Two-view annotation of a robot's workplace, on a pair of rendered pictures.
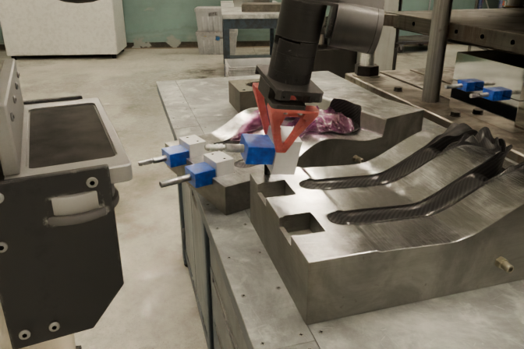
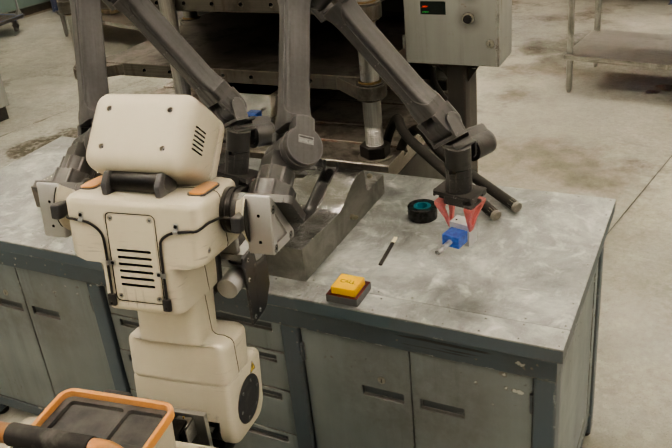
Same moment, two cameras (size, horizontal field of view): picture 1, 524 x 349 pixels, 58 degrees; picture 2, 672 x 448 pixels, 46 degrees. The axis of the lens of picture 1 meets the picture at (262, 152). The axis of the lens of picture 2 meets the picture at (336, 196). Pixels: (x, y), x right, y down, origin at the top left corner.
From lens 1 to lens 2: 1.44 m
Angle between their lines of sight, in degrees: 42
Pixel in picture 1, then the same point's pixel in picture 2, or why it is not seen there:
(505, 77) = (255, 103)
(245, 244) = not seen: hidden behind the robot
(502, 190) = (338, 184)
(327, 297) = (308, 264)
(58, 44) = not seen: outside the picture
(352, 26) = (266, 135)
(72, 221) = (262, 259)
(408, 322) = (338, 259)
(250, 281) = not seen: hidden behind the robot
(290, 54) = (243, 159)
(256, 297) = (273, 286)
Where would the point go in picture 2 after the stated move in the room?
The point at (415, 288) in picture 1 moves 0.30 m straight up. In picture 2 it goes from (331, 244) to (319, 135)
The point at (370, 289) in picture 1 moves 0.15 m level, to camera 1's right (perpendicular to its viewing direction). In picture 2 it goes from (319, 252) to (358, 227)
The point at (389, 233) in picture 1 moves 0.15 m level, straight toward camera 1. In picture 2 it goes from (312, 225) to (343, 248)
